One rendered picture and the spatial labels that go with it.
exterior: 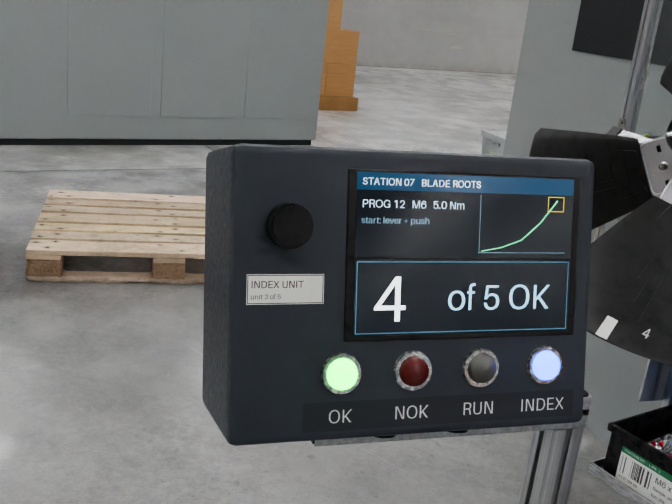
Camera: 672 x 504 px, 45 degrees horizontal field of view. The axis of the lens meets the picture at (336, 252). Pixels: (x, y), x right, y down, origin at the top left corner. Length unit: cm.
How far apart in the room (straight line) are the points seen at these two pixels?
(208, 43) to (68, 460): 460
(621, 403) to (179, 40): 471
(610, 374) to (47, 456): 172
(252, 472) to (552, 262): 193
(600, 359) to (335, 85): 701
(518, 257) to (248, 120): 631
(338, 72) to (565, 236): 886
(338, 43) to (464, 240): 882
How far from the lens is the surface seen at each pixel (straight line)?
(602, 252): 124
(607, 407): 279
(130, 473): 243
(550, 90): 413
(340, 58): 941
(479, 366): 56
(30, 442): 259
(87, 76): 638
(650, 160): 140
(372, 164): 53
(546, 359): 59
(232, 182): 51
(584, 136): 146
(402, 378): 54
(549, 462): 73
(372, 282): 53
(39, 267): 374
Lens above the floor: 135
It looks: 18 degrees down
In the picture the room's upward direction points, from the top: 6 degrees clockwise
